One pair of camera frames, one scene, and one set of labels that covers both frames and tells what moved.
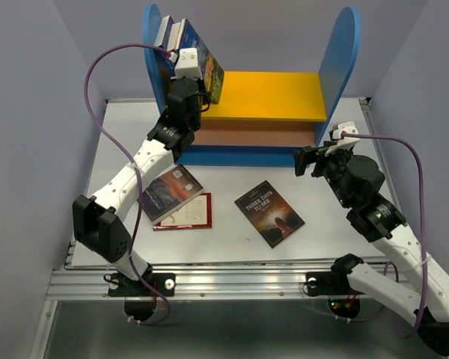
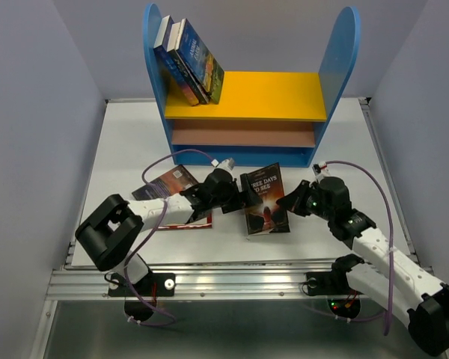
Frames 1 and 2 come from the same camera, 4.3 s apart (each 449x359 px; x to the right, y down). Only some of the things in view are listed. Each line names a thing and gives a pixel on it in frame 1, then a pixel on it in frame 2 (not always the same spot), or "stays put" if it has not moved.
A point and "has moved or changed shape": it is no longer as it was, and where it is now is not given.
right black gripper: [304, 156] → [293, 200]
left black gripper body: [203, 99] → [230, 200]
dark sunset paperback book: [168, 191] stays put
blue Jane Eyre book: [162, 41] stays put
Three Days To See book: [270, 214] has moved or changed shape
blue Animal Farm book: [211, 70] stays put
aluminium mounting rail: [90, 283] stays put
